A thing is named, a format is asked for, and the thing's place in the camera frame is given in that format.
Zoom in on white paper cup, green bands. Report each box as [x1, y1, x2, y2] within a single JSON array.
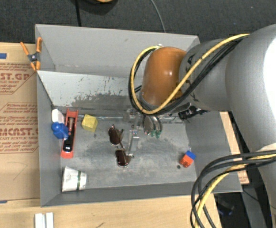
[[61, 166, 88, 193]]

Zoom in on orange and black tool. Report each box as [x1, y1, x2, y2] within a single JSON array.
[[60, 108, 79, 160]]

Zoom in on orange and blue block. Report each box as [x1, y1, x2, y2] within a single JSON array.
[[178, 150, 197, 168]]

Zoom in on yellow block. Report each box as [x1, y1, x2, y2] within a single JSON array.
[[81, 114, 99, 132]]

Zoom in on brown sunglasses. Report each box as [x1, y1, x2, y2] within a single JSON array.
[[107, 124, 135, 168]]

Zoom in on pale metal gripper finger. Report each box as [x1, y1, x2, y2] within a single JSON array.
[[126, 108, 140, 131], [127, 130, 140, 158]]

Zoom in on grey metal bin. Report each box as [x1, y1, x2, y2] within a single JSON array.
[[35, 24, 243, 208]]

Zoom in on black cylinder on white bracket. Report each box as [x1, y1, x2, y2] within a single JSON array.
[[173, 102, 210, 124]]

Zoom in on white and blue spray bottle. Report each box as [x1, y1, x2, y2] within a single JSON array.
[[51, 108, 69, 140]]

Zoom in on brown cardboard board, red print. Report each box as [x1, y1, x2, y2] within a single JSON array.
[[0, 41, 42, 203]]

